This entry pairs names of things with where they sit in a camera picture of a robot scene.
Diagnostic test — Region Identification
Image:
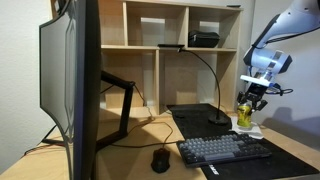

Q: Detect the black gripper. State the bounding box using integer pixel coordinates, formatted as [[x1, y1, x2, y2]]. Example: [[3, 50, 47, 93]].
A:
[[236, 82, 270, 113]]

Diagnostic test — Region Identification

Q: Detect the yellow soda can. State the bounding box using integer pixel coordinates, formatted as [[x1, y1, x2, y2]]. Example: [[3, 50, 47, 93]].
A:
[[236, 103, 253, 129]]

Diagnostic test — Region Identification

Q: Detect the black gooseneck desk lamp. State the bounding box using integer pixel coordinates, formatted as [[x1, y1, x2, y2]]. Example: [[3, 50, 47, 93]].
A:
[[157, 43, 231, 126]]

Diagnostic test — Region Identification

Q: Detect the black desk mat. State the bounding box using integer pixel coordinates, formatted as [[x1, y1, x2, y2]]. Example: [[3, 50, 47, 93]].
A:
[[166, 103, 320, 180]]

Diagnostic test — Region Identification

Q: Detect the white wrist mounting plate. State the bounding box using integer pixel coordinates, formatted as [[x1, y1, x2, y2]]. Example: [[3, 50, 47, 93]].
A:
[[239, 74, 278, 88]]

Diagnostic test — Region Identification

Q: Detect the white paper napkin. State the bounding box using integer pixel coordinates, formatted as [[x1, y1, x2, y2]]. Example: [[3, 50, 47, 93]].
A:
[[230, 115, 265, 140]]

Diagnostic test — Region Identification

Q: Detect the grey black mechanical keyboard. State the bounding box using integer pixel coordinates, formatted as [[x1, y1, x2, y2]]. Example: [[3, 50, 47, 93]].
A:
[[176, 133, 273, 168]]

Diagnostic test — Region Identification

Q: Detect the black zip case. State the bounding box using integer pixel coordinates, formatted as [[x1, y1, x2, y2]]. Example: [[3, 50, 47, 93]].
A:
[[187, 29, 221, 48]]

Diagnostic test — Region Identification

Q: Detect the wooden shelf unit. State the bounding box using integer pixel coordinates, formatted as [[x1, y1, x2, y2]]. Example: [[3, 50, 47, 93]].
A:
[[49, 0, 244, 118]]

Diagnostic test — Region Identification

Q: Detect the black computer mouse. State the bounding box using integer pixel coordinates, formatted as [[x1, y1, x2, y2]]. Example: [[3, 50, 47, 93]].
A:
[[150, 147, 171, 174]]

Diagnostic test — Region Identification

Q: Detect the black monitor stand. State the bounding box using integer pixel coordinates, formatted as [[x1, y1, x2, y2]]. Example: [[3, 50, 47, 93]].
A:
[[41, 70, 136, 153]]

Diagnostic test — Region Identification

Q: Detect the black curved monitor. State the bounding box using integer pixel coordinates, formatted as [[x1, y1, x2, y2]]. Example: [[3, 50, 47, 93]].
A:
[[39, 0, 103, 180]]

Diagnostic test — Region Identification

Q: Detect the black robot cable blue plug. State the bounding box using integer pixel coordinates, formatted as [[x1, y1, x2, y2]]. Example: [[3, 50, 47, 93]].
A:
[[264, 83, 294, 97]]

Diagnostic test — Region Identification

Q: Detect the black mouse cable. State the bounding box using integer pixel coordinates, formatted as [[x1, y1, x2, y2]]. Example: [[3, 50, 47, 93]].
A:
[[128, 120, 175, 151]]

